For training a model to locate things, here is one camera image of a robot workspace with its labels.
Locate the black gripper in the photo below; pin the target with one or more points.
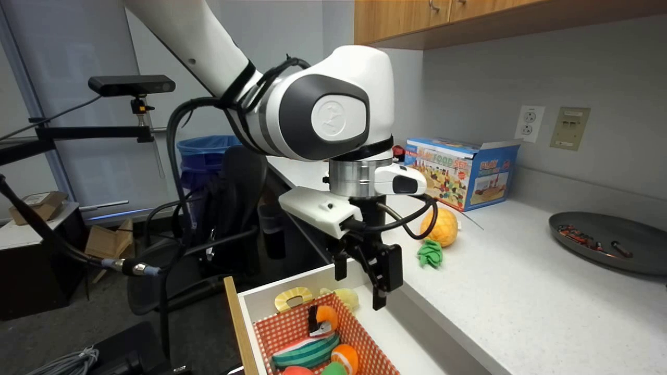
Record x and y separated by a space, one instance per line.
366 221

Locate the pineapple plush toy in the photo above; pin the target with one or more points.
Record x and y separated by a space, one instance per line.
440 225

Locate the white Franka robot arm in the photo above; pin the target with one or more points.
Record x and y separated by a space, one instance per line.
362 69

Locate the pale yellow toy piece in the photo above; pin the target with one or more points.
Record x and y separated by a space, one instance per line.
347 299

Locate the orange and black toy sushi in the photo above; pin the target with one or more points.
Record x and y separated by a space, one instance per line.
325 315

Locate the toy orange half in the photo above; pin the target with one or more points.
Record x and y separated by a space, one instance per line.
347 357

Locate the red checkered toy basket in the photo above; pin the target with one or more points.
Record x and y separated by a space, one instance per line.
284 329

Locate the toy watermelon slice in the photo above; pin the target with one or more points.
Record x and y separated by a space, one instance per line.
304 352

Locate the green toy pear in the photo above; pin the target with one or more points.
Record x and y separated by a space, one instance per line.
333 370

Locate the red-orange toy strawberry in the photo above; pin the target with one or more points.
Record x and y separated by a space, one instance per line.
296 372

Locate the colourful toy food box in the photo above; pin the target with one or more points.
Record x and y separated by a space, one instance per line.
471 173

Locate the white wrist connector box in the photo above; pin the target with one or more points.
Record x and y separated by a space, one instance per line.
407 182

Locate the small red object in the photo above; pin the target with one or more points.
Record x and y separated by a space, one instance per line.
399 151

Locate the black office chair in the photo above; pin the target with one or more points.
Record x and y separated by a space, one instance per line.
232 187

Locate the blue trash bin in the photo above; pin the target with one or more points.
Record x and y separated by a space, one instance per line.
205 157

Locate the black tripod stand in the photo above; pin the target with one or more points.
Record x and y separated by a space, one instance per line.
168 334

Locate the open cardboard box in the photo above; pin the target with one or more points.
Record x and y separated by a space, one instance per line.
108 242

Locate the black round pan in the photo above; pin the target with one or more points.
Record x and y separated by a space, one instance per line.
625 236

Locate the black side table white top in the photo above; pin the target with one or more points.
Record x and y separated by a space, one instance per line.
34 277

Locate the small closed cardboard box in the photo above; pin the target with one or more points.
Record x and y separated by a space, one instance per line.
35 206

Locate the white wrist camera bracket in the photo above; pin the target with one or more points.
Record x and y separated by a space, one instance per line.
314 208

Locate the white wall outlet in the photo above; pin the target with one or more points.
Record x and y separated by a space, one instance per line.
529 123

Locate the beige wall switch plate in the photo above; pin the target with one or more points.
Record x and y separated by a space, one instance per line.
571 128

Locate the wooden upper wall cabinet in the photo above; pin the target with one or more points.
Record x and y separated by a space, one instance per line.
486 17

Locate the black stereo camera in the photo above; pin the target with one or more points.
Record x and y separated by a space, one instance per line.
132 84

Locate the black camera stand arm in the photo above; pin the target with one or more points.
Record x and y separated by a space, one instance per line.
91 131

